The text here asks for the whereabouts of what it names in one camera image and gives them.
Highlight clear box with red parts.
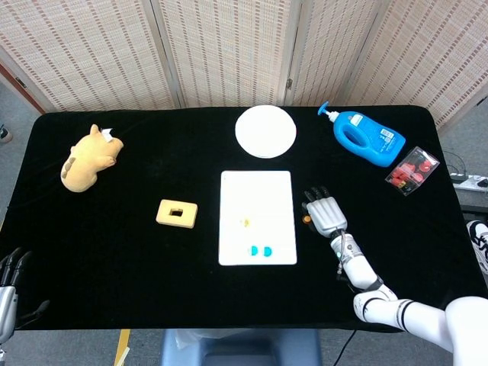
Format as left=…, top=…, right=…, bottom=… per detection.
left=384, top=146, right=441, bottom=197

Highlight white round plate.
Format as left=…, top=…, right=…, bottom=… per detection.
left=234, top=105, right=297, bottom=159

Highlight black velvet tablecloth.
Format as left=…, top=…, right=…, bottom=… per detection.
left=0, top=104, right=488, bottom=333

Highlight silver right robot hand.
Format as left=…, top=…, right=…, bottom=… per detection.
left=300, top=185, right=348, bottom=237

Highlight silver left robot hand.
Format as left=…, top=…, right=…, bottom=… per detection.
left=0, top=246, right=51, bottom=346

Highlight black power cable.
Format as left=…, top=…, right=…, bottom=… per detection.
left=338, top=330, right=356, bottom=366

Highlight white black sneaker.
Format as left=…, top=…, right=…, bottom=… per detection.
left=466, top=220, right=488, bottom=272

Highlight yellow plush animal toy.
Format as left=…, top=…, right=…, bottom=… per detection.
left=60, top=124, right=125, bottom=194

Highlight white rectangular board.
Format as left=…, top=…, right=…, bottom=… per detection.
left=217, top=170, right=298, bottom=267

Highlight yellow sponge block with hole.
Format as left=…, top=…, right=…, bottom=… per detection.
left=155, top=198, right=199, bottom=230

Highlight blue pump detergent bottle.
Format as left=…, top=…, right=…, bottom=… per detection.
left=317, top=101, right=407, bottom=169

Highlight woven folding screen panel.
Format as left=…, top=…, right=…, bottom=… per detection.
left=146, top=0, right=304, bottom=110
left=0, top=0, right=184, bottom=114
left=284, top=0, right=386, bottom=108
left=345, top=0, right=488, bottom=133

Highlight white power strip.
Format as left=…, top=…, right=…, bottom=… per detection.
left=451, top=173, right=488, bottom=192

